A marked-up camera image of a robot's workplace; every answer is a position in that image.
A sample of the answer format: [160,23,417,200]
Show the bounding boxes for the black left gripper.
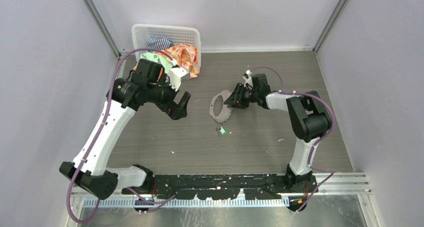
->
[147,73,190,119]

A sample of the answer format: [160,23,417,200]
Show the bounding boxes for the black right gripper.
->
[224,82,260,109]

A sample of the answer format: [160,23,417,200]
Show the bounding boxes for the perforated metal plate holder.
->
[209,89,233,124]

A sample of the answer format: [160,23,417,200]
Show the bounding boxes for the green key tag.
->
[218,126,227,136]

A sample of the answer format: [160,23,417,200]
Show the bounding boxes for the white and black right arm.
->
[223,71,333,192]

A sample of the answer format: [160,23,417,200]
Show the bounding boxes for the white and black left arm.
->
[59,59,191,200]

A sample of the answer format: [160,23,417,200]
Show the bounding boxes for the orange floral cloth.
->
[159,43,200,79]

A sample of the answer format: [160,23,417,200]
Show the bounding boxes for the mint green cloth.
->
[139,51,168,64]

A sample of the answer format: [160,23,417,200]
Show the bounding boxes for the blue striped cloth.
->
[146,36,175,52]

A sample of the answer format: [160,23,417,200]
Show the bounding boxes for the white plastic laundry basket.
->
[131,24,202,68]

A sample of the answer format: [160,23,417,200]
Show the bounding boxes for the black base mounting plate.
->
[122,173,318,201]

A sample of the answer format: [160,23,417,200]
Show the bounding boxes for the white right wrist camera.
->
[243,69,253,90]

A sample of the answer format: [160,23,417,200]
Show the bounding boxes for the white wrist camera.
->
[243,69,253,90]
[167,67,190,92]

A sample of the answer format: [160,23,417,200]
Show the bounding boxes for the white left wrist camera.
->
[167,67,190,92]

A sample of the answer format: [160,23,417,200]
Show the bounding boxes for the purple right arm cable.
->
[250,66,337,213]

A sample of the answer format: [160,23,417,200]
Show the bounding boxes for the perforated cable duct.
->
[98,196,290,208]

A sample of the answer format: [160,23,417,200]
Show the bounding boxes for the aluminium frame rail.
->
[314,172,372,195]

